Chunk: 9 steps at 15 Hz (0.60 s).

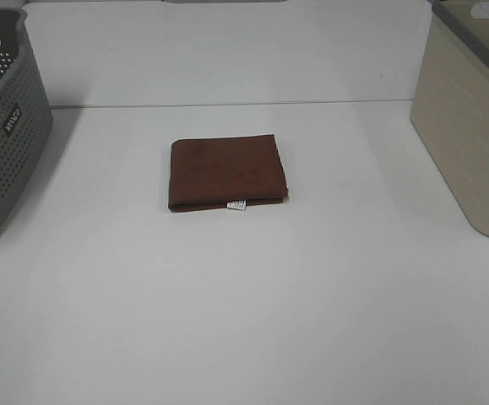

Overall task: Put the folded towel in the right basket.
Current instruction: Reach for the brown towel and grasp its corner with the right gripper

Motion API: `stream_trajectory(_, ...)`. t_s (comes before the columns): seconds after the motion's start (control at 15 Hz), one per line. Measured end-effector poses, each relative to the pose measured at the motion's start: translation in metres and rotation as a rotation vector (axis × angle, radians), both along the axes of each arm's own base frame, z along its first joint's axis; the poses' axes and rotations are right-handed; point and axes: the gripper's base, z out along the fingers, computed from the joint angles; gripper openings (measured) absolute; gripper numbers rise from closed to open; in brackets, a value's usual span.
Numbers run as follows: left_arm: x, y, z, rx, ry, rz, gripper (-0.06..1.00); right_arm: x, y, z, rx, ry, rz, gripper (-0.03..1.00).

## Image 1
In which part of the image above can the brown towel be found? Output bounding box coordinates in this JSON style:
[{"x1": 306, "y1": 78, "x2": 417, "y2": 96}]
[{"x1": 168, "y1": 134, "x2": 288, "y2": 212}]

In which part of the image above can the beige plastic basket grey rim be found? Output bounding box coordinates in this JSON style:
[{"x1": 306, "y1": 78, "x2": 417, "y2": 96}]
[{"x1": 410, "y1": 1, "x2": 489, "y2": 237}]

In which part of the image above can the grey perforated plastic basket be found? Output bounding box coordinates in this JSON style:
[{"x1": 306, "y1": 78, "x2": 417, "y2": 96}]
[{"x1": 0, "y1": 8, "x2": 53, "y2": 230}]

